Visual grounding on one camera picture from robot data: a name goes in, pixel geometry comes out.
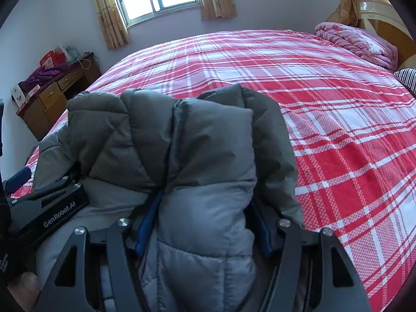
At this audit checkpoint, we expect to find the purple cloth on desk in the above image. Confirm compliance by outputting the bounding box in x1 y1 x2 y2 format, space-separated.
18 65 69 93

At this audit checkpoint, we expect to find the pink folded quilt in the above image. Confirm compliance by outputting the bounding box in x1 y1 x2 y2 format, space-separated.
315 22 398 71

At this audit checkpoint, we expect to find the striped pillow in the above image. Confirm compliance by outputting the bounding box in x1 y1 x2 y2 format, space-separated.
394 68 416 96

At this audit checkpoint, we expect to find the person's hand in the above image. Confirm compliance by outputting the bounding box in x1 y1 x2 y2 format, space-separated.
8 272 41 312

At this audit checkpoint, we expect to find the grey puffer jacket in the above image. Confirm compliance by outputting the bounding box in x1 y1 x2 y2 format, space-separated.
33 85 303 311

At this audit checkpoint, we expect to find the red plaid bed sheet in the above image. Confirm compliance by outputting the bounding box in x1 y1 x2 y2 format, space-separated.
23 30 415 311

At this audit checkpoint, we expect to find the red box on desk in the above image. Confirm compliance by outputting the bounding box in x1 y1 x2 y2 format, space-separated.
40 51 66 69

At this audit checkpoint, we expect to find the left yellow curtain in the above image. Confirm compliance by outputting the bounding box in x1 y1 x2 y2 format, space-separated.
93 0 130 51

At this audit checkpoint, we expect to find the cream wooden headboard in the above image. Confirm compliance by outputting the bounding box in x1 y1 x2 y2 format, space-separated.
357 0 416 69

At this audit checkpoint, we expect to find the white carton on desk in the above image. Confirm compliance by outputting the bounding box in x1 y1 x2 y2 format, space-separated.
11 85 26 108

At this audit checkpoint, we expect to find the brown wooden desk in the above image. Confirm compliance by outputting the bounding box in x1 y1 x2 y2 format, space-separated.
17 52 101 141

